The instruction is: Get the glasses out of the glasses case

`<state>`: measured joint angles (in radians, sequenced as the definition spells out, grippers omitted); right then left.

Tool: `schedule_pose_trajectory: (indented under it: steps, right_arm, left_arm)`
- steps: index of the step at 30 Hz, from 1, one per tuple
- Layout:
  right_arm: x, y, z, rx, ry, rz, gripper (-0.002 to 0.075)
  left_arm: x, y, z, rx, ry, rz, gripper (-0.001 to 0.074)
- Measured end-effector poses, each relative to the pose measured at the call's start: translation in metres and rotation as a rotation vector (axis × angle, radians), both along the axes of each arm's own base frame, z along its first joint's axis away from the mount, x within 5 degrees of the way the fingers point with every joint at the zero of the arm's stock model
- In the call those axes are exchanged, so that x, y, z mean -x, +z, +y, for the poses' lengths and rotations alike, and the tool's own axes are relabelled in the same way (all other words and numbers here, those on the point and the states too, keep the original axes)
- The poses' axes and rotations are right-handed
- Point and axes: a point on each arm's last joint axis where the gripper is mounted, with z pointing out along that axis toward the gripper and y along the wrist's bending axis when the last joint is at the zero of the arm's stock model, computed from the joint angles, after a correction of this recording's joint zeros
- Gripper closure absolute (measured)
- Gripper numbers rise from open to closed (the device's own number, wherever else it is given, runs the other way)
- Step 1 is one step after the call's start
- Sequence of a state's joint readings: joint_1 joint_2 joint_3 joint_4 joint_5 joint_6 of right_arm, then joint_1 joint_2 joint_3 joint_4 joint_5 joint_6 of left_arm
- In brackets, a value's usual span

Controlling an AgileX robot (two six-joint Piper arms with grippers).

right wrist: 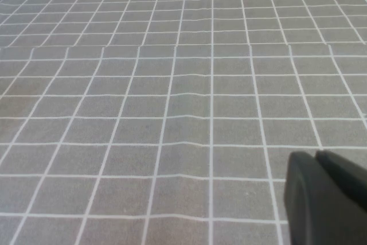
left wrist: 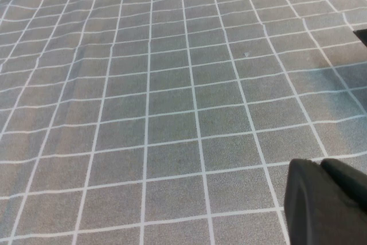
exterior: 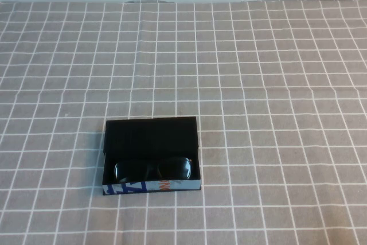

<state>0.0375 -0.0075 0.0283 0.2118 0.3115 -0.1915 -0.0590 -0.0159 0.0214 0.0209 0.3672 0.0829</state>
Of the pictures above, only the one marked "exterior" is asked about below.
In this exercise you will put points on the black framed glasses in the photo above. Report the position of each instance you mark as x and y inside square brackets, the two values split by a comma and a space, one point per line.
[126, 170]

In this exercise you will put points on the black printed glasses case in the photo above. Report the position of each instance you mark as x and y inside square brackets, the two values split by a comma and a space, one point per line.
[149, 136]

